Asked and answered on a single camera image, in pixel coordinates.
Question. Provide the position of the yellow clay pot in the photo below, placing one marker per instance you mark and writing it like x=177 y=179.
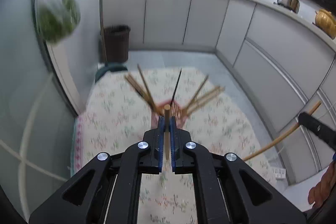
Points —
x=326 y=23

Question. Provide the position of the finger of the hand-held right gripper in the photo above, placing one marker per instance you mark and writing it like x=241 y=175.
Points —
x=320 y=129

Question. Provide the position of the pink lattice utensil holder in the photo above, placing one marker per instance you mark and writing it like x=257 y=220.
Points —
x=181 y=117

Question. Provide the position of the pile of wooden chopsticks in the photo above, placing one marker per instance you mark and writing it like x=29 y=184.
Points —
x=203 y=102

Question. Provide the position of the frosted glass door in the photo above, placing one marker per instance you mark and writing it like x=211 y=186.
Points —
x=26 y=95

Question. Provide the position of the black chopstick with gold band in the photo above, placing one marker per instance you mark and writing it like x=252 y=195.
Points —
x=177 y=86

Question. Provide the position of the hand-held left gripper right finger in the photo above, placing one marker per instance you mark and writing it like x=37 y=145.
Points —
x=172 y=132

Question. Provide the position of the dark green round object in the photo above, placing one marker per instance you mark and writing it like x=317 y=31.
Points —
x=110 y=70

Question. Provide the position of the wooden chopstick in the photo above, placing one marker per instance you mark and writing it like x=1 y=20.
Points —
x=167 y=119
x=137 y=90
x=145 y=84
x=278 y=141

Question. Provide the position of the brown trash bin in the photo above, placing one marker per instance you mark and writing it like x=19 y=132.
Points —
x=116 y=43

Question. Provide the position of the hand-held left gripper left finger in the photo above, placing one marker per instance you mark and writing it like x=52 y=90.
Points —
x=160 y=132

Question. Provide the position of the person's right hand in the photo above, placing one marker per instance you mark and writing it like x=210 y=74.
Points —
x=324 y=187

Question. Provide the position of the steel cooking pot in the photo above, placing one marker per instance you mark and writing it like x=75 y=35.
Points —
x=288 y=1

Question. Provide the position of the white power strip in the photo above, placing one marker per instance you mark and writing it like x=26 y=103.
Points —
x=278 y=172

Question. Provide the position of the floral tablecloth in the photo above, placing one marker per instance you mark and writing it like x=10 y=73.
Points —
x=118 y=113

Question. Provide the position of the white kitchen cabinets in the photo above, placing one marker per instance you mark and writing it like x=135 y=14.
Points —
x=262 y=43

